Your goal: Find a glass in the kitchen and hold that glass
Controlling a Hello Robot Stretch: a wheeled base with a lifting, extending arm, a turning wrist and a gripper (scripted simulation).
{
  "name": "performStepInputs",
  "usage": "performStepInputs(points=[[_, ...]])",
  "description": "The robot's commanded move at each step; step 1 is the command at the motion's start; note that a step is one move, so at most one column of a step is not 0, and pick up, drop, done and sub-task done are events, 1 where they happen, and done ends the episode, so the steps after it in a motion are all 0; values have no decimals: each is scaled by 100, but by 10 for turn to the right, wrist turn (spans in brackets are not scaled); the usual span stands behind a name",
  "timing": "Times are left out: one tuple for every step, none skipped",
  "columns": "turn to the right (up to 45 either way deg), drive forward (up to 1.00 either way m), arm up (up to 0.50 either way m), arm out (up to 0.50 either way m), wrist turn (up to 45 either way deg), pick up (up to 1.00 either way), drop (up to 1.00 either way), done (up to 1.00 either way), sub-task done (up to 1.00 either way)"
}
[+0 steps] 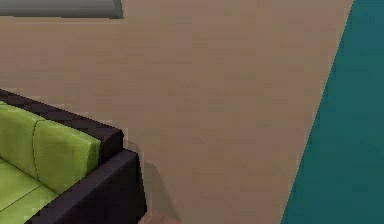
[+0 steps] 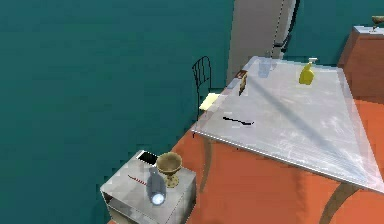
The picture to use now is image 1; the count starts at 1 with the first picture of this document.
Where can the black sofa with green cushions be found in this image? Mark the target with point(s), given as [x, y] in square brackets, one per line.
[100, 186]

